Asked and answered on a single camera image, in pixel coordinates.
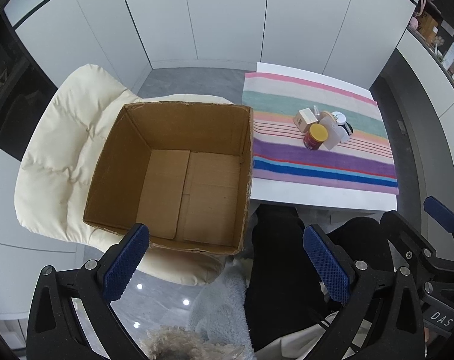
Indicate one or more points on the person's black trouser legs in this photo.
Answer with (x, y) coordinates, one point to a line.
(284, 295)

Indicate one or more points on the white round compact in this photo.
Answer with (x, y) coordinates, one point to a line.
(339, 117)

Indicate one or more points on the beige carton box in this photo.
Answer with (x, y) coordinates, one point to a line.
(304, 119)

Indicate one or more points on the cream padded chair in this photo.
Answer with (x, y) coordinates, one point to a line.
(58, 165)

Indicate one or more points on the beige powder puff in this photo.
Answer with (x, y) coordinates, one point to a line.
(326, 114)

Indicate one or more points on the black round powder puff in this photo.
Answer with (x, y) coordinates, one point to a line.
(348, 128)

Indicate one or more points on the brown box on shelf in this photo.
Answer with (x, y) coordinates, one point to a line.
(427, 27)

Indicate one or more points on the red jar gold lid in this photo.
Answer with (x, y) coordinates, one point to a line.
(316, 135)

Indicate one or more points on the small clear vial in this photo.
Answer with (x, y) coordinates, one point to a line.
(316, 111)

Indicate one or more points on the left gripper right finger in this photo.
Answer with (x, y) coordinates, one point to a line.
(380, 315)

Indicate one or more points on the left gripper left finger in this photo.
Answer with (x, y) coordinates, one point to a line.
(54, 330)

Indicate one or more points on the brown cardboard box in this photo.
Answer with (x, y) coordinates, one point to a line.
(183, 169)

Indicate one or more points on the colourful striped cloth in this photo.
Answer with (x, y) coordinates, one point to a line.
(364, 162)

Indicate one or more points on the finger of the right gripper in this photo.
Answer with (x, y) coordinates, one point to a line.
(440, 213)

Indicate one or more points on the white spray bottle on shelf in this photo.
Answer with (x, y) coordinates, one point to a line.
(448, 58)

